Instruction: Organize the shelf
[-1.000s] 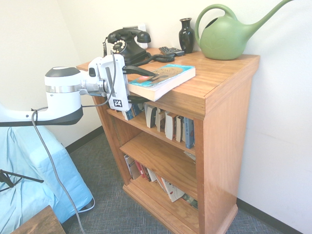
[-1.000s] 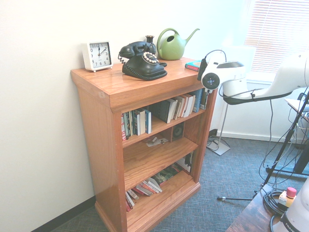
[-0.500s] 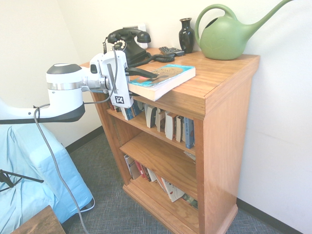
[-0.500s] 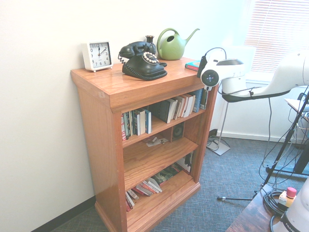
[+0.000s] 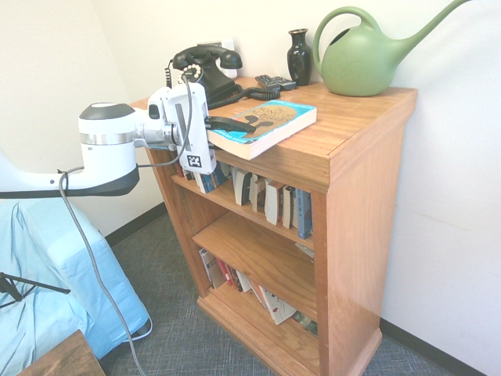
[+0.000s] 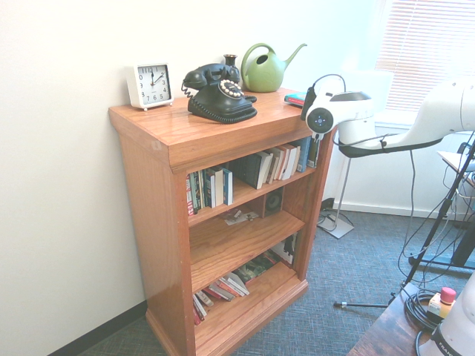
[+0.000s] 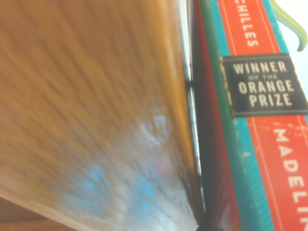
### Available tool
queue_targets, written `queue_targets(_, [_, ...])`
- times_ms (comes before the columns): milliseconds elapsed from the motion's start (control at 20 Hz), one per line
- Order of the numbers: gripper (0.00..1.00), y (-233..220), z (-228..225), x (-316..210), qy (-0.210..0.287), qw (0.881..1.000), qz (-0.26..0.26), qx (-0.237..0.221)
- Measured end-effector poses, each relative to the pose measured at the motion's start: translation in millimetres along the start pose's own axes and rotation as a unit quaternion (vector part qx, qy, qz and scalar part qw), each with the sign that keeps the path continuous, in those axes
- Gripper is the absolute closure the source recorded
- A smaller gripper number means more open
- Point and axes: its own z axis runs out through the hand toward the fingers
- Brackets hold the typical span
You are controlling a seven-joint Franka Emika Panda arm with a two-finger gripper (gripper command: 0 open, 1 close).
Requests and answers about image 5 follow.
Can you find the white book red figures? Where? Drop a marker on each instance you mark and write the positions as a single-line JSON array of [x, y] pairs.
[[278, 307]]

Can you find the cream cover paperback book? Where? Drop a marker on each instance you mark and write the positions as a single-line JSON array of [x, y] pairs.
[[256, 194]]

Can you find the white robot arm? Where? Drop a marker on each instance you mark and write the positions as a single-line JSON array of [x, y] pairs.
[[105, 156]]

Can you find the black remote control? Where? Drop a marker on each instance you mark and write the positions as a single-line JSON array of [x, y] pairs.
[[285, 83], [264, 80]]

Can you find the black cover paperback book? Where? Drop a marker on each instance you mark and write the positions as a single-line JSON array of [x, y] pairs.
[[239, 188]]

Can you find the large grey white book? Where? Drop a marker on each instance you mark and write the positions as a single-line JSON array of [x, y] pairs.
[[209, 270]]

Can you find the plain white book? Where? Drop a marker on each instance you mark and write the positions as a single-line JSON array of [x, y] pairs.
[[244, 282]]

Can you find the bright red book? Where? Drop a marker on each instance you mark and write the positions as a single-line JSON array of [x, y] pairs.
[[225, 274]]

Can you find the green plastic watering can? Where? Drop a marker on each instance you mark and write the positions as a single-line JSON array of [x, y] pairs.
[[352, 66]]

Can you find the small dark book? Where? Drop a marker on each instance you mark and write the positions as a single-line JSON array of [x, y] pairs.
[[189, 175]]

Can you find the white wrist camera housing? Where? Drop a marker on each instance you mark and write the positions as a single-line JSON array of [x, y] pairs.
[[158, 105]]

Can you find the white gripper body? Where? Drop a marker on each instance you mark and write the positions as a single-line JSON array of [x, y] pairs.
[[193, 129]]

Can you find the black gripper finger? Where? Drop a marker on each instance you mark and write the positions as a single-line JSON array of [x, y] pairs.
[[231, 123]]

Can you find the light blue cloth cover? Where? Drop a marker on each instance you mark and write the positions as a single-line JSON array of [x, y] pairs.
[[58, 254]]

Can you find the white wall plate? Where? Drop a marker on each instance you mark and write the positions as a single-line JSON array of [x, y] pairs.
[[228, 43]]

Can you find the black tripod stand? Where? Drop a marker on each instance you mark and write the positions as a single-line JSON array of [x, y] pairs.
[[39, 284]]

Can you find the brown cover paperback book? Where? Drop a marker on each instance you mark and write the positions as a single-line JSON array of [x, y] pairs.
[[271, 203]]

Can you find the wooden bookshelf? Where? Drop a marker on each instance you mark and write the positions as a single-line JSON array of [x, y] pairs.
[[364, 235]]

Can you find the black rotary telephone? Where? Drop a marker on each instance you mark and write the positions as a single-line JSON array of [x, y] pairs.
[[211, 78], [258, 94]]

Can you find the dark patterned book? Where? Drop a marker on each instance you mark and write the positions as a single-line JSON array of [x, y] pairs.
[[305, 323]]

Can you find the blue cover paperback book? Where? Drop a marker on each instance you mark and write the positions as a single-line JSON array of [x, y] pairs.
[[205, 184]]

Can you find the black glossy vase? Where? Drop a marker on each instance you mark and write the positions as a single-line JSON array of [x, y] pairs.
[[299, 58]]

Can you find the black spine paperback book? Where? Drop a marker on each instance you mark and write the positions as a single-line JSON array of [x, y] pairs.
[[287, 209]]

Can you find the blue hardcover book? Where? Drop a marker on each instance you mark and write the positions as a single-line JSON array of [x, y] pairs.
[[304, 215]]

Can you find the thin leaning paperback book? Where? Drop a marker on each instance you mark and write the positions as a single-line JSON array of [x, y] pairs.
[[258, 293]]

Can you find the small red book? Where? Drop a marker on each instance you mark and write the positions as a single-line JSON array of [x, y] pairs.
[[178, 170]]

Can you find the dark red book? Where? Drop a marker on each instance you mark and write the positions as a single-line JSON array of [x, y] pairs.
[[236, 280]]

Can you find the dark wooden table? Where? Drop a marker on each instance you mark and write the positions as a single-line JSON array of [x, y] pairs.
[[62, 360]]

